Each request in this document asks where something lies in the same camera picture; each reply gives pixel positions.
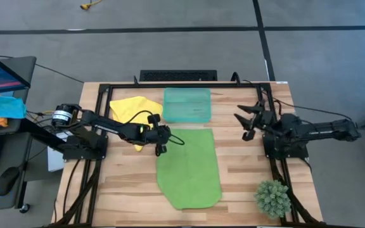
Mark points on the green microfiber towel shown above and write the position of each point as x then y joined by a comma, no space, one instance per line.
189,171

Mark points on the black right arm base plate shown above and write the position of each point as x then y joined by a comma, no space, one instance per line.
284,154

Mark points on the small white label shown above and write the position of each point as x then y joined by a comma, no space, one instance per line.
282,82

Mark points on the black keyboard at table edge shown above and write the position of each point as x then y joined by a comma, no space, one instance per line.
177,75

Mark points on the green artificial plant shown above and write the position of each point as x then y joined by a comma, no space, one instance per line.
272,199

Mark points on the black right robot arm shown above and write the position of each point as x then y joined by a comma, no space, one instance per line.
322,128

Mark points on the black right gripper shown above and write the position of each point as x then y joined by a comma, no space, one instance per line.
263,120

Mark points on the yellow microfiber towel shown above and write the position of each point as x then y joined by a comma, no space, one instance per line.
128,107

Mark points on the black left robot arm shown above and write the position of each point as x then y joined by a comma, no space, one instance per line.
106,123

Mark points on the grey side desk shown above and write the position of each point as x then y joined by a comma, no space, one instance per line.
13,149

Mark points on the black desk caster wheel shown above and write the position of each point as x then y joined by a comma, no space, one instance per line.
24,208

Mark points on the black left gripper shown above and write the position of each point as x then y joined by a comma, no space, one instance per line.
153,134

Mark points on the black computer mouse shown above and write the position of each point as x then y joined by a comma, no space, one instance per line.
6,181

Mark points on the blue cloth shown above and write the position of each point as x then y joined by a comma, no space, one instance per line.
2,107

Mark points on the black aluminium table frame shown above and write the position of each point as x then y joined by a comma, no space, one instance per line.
185,85

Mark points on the teal translucent plastic basket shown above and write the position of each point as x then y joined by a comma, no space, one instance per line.
187,104

